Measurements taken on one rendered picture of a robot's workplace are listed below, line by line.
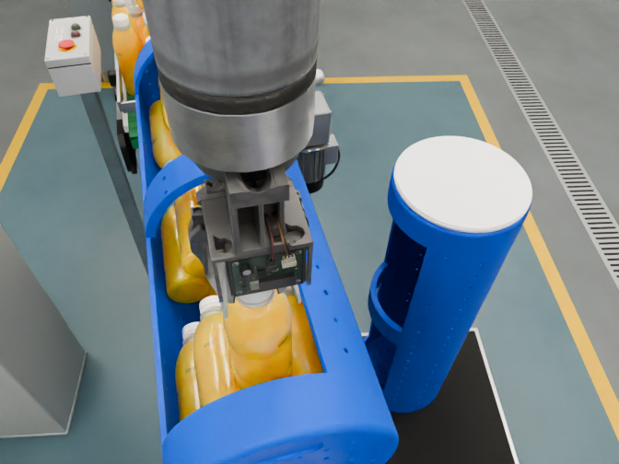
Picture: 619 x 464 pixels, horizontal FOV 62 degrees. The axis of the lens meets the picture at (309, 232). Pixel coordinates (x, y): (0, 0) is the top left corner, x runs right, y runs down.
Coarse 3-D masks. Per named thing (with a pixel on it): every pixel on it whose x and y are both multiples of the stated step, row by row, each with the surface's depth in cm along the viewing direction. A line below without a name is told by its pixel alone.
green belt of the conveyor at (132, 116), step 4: (128, 96) 144; (132, 96) 144; (128, 100) 143; (132, 112) 139; (128, 116) 138; (132, 116) 138; (128, 120) 137; (132, 120) 137; (136, 120) 137; (128, 124) 136; (132, 124) 136; (136, 124) 136; (132, 128) 135; (136, 128) 135; (132, 132) 135; (136, 132) 135; (132, 136) 134; (136, 136) 135; (132, 140) 135; (136, 140) 135; (132, 144) 135; (136, 144) 136; (136, 148) 137
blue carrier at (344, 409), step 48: (144, 48) 106; (144, 96) 115; (144, 144) 102; (144, 192) 89; (336, 288) 70; (336, 336) 62; (288, 384) 55; (336, 384) 57; (192, 432) 55; (240, 432) 52; (288, 432) 52; (336, 432) 53; (384, 432) 58
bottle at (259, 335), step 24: (240, 312) 50; (264, 312) 50; (288, 312) 53; (240, 336) 52; (264, 336) 52; (288, 336) 55; (240, 360) 56; (264, 360) 55; (288, 360) 59; (240, 384) 62
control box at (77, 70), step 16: (48, 32) 127; (64, 32) 127; (80, 32) 127; (48, 48) 123; (80, 48) 123; (96, 48) 133; (48, 64) 120; (64, 64) 121; (80, 64) 122; (96, 64) 128; (64, 80) 124; (80, 80) 125; (96, 80) 126; (64, 96) 127
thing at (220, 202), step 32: (288, 160) 32; (224, 192) 38; (256, 192) 30; (288, 192) 31; (224, 224) 36; (256, 224) 35; (288, 224) 36; (224, 256) 34; (256, 256) 35; (288, 256) 36; (256, 288) 38
